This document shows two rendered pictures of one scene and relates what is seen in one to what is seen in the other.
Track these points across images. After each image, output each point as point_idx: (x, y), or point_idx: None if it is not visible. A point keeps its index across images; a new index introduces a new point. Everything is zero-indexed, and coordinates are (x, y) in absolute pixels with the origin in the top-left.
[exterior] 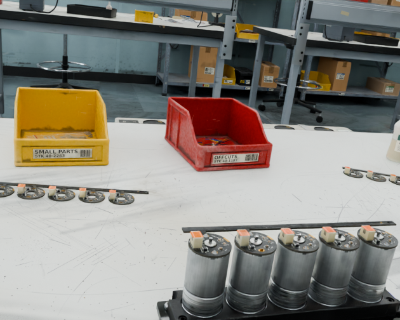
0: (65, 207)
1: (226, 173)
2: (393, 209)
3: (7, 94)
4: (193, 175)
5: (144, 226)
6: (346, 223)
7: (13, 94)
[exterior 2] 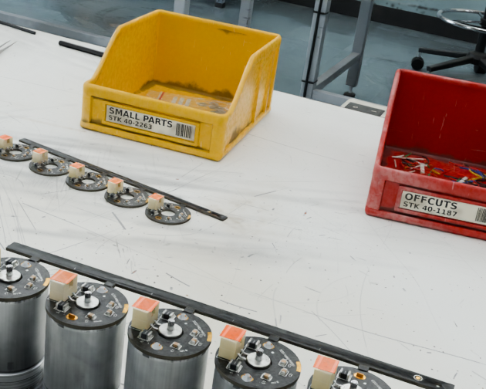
0: (69, 200)
1: (423, 233)
2: None
3: (379, 58)
4: (349, 218)
5: (144, 263)
6: (331, 347)
7: (388, 59)
